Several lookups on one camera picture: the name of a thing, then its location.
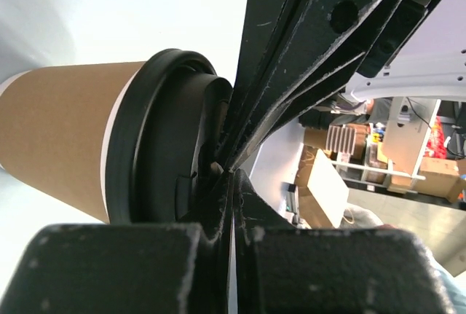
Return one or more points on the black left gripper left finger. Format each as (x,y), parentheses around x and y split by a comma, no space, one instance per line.
(179,267)

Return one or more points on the single brown paper cup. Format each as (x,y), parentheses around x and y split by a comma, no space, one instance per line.
(55,126)

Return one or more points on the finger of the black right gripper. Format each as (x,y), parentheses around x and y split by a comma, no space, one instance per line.
(287,47)

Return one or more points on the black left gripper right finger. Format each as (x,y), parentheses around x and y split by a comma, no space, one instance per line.
(284,269)

